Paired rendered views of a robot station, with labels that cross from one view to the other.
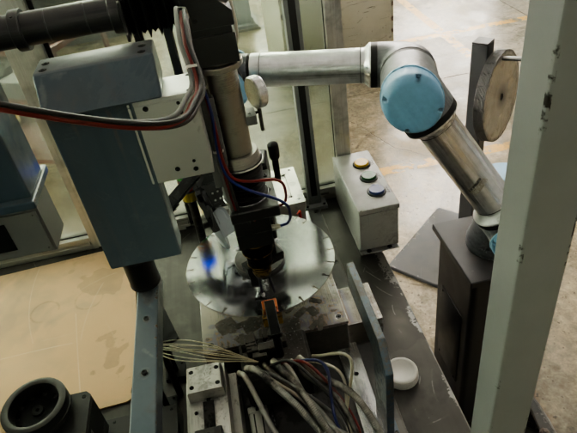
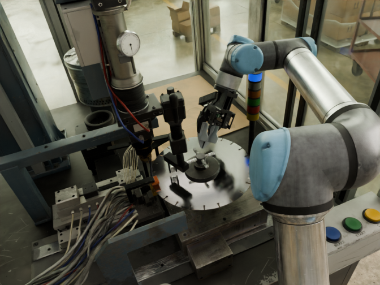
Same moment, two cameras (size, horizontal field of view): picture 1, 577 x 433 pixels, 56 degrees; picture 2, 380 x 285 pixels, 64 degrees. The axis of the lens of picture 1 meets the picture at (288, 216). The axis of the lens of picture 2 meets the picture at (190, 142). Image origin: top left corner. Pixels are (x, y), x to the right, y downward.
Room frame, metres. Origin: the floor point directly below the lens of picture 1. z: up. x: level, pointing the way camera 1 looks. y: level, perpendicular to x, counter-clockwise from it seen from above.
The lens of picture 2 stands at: (0.73, -0.59, 1.63)
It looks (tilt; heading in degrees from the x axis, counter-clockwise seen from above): 39 degrees down; 77
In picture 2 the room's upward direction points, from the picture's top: 6 degrees counter-clockwise
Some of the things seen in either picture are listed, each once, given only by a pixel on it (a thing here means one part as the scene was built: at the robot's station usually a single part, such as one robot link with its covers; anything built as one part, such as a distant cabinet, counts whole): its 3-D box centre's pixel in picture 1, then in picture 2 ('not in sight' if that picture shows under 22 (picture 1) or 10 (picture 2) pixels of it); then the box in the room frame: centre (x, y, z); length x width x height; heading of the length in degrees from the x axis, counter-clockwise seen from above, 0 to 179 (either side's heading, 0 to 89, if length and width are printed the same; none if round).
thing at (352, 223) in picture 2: (368, 177); (352, 225); (1.24, -0.23, 0.90); 0.04 x 0.04 x 0.02
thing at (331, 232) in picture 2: (376, 191); (331, 234); (1.17, -0.24, 0.90); 0.04 x 0.04 x 0.02
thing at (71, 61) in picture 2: not in sight; (107, 85); (0.67, 0.83, 0.93); 0.31 x 0.31 x 0.36
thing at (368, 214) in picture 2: (361, 164); (372, 216); (1.31, -0.23, 0.90); 0.04 x 0.04 x 0.02
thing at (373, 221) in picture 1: (364, 200); (341, 236); (1.24, -0.22, 0.82); 0.28 x 0.11 x 0.15; 5
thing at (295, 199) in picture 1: (271, 211); not in sight; (1.25, 0.05, 0.82); 0.18 x 0.18 x 0.15; 5
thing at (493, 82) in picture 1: (472, 162); not in sight; (1.81, -0.76, 0.50); 0.50 x 0.50 x 1.00; 46
